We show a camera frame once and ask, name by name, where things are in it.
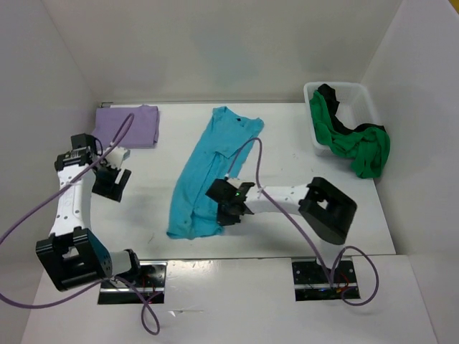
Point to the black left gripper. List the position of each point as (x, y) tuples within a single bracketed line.
[(113, 190)]

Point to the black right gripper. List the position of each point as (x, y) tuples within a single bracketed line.
[(224, 220)]

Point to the cyan t shirt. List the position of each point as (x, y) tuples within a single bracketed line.
[(223, 148)]

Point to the green t shirt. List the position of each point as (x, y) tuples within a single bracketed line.
[(367, 150)]

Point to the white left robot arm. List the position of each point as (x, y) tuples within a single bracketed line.
[(72, 255)]

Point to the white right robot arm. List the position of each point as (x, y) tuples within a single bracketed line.
[(326, 209)]

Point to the black t shirt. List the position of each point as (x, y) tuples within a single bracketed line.
[(329, 95)]

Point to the white plastic laundry basket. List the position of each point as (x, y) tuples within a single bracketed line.
[(355, 108)]

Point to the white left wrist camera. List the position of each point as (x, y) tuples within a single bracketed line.
[(116, 157)]

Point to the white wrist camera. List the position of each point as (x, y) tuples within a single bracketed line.
[(116, 157), (240, 184)]

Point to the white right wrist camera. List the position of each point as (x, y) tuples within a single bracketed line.
[(240, 184)]

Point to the aluminium table edge rail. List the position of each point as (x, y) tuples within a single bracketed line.
[(141, 220)]

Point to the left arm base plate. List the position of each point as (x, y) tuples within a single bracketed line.
[(150, 283)]

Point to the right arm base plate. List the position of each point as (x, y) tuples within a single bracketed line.
[(311, 284)]

